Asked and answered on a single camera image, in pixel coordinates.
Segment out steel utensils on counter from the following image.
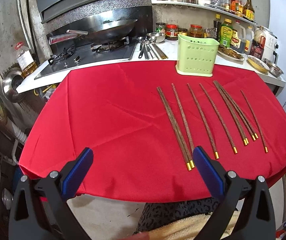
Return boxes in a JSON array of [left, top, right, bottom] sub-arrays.
[[137, 37, 168, 60]]

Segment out red tablecloth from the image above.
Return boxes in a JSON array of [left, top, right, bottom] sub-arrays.
[[19, 61, 286, 203]]

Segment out small steel bowl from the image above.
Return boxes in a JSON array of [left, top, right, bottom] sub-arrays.
[[265, 59, 284, 77]]

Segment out yellow bowl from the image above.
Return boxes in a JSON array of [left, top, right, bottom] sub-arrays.
[[247, 55, 270, 74]]

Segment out oil bottle red cap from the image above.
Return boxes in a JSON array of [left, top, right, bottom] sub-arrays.
[[15, 42, 38, 77]]

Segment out plate of food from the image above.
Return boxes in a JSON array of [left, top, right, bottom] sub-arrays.
[[218, 44, 244, 61]]

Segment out white rice cooker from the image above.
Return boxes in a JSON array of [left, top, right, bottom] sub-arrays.
[[255, 25, 278, 64]]

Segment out green utensil holder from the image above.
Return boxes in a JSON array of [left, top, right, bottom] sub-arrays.
[[176, 35, 219, 77]]

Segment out black gas stove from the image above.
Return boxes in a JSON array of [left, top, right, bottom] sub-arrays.
[[36, 37, 136, 79]]

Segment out green label bottle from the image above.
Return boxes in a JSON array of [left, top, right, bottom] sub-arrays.
[[220, 18, 233, 48]]

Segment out orange lid jar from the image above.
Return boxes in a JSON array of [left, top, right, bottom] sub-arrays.
[[189, 24, 203, 38]]

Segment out steel wok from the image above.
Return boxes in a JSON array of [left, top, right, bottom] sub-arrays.
[[48, 19, 138, 45]]

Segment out steel bowl by jars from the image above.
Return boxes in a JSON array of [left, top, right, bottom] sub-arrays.
[[146, 33, 165, 43]]

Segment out red lid sauce jar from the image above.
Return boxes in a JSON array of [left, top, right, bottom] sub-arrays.
[[165, 24, 178, 41]]

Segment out tall brown sauce bottle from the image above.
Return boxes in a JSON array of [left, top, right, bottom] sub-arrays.
[[243, 0, 255, 21]]

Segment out white wall shelf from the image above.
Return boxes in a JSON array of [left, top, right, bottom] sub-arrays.
[[151, 0, 258, 27]]

